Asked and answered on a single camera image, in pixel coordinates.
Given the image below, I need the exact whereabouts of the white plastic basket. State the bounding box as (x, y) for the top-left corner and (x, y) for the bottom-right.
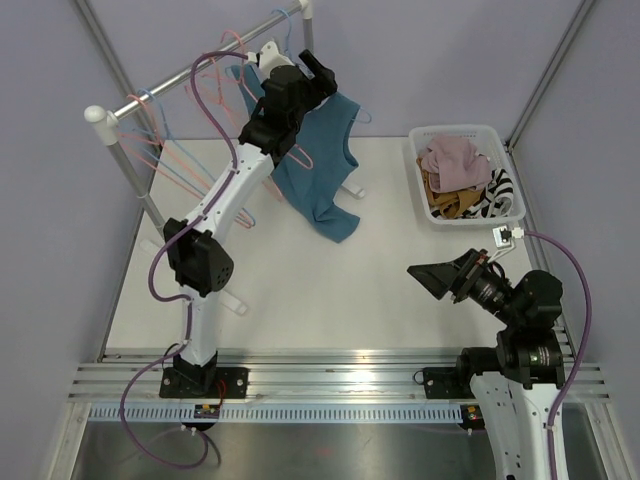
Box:
(408, 124), (526, 229)

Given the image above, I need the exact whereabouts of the mauve pink tank top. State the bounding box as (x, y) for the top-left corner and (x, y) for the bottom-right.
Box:
(418, 134), (492, 193)

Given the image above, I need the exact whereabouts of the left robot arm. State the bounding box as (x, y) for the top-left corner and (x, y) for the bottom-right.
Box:
(156, 49), (337, 399)

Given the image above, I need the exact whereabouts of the black white striped tank top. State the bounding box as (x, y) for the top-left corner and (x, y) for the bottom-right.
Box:
(461, 168), (515, 219)

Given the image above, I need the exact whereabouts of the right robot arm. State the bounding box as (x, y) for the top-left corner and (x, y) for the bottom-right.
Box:
(407, 249), (569, 479)

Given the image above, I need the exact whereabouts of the mustard tank top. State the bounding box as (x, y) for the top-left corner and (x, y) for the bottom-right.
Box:
(421, 170), (484, 220)

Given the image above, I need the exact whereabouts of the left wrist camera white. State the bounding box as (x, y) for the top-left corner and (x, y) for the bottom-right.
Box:
(247, 39), (294, 79)

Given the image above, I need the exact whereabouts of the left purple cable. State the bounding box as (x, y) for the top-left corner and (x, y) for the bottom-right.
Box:
(119, 50), (261, 469)

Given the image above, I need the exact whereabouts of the metal clothes rack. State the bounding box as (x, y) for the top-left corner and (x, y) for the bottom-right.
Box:
(83, 0), (365, 315)

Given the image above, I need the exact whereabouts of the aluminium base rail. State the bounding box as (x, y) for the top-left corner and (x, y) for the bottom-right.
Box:
(67, 347), (614, 404)

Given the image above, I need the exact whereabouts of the blue hanger of teal top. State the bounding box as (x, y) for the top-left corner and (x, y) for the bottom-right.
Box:
(233, 8), (372, 124)

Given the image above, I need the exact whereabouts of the white slotted cable duct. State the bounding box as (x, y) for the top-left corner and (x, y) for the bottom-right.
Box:
(89, 403), (462, 424)

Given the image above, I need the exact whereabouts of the teal blue tank top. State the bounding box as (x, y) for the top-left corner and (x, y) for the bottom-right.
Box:
(230, 63), (362, 245)

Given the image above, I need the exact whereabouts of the pink hanger of mauve top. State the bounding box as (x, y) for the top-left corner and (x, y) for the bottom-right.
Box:
(215, 29), (314, 202)

